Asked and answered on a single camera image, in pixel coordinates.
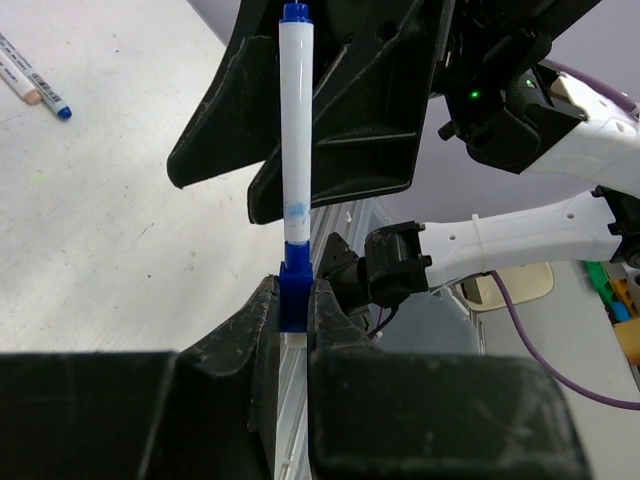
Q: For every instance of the cream chair seat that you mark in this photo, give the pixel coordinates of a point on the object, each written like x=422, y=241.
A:
x=523, y=283

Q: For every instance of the colourful toy blocks bin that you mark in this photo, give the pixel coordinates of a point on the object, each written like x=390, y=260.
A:
x=617, y=285

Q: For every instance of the aluminium rail frame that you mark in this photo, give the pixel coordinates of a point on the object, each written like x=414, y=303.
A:
x=303, y=370

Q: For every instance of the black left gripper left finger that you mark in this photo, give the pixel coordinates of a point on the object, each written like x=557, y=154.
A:
x=214, y=404

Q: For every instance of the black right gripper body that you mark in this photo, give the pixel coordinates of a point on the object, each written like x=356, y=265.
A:
x=497, y=80

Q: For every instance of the dark blue pen cap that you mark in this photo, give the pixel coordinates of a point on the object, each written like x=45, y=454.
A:
x=295, y=280

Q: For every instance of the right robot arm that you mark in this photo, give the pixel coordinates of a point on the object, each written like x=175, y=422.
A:
x=599, y=225

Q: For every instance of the orange capped white marker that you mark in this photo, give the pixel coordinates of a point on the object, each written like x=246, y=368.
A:
x=18, y=82

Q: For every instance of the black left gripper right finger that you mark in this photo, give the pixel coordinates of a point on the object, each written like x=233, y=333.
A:
x=346, y=396

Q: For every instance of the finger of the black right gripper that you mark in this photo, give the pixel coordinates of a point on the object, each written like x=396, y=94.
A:
x=236, y=123
x=374, y=63

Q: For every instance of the blue ballpoint pen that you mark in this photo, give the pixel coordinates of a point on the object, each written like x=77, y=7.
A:
x=53, y=100
x=296, y=43

